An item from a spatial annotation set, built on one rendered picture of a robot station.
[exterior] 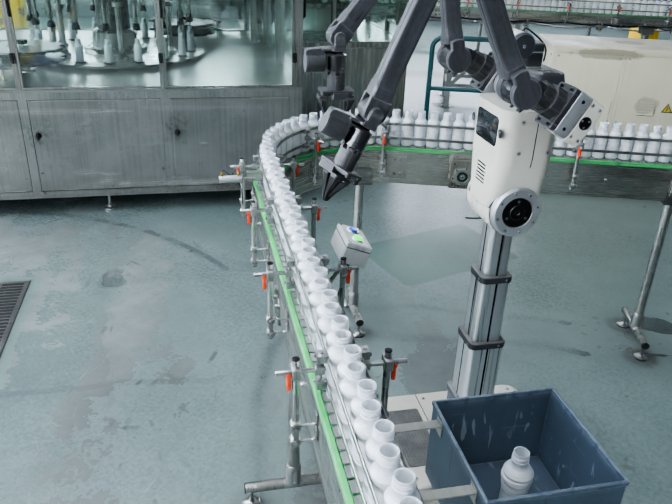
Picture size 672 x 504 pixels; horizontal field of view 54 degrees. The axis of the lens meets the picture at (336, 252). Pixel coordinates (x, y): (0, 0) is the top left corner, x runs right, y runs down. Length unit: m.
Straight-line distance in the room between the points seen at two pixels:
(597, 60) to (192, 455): 4.16
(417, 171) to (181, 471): 1.71
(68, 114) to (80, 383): 2.15
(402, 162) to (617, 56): 2.77
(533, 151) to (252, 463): 1.63
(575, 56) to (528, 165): 3.59
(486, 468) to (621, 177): 1.96
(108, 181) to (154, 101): 0.67
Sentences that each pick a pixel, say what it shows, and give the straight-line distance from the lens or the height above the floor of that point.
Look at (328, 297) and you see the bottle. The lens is 1.55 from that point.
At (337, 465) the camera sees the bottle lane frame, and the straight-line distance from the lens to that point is 1.36.
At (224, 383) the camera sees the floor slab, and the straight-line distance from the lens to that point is 3.20.
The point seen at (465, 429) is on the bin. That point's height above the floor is 0.85.
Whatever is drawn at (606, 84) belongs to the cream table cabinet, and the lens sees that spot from 5.66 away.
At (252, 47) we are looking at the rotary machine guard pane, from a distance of 4.77.
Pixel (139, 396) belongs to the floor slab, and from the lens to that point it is 3.19.
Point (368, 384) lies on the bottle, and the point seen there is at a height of 1.15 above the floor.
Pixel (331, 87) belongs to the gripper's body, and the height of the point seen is 1.50.
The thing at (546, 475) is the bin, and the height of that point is 0.73.
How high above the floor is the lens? 1.94
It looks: 26 degrees down
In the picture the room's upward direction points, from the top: 2 degrees clockwise
